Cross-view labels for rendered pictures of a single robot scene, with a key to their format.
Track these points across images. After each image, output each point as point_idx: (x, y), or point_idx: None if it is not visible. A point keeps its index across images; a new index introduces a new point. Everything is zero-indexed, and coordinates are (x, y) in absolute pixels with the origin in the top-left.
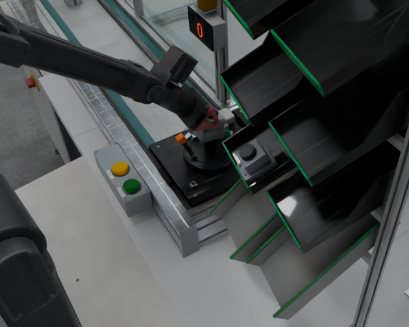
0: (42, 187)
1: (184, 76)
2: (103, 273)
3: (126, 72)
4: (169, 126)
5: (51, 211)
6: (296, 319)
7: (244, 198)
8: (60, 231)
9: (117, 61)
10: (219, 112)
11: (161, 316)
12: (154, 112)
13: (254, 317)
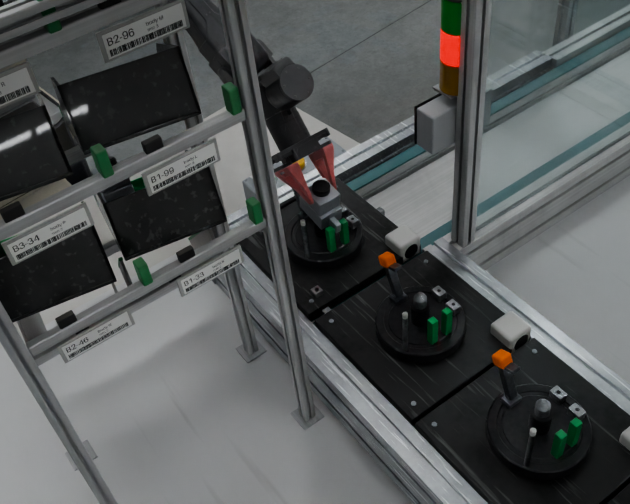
0: (309, 130)
1: (272, 98)
2: None
3: (195, 24)
4: (411, 202)
5: (274, 147)
6: (108, 390)
7: None
8: (245, 162)
9: (196, 6)
10: (331, 198)
11: (127, 267)
12: (438, 182)
13: (116, 348)
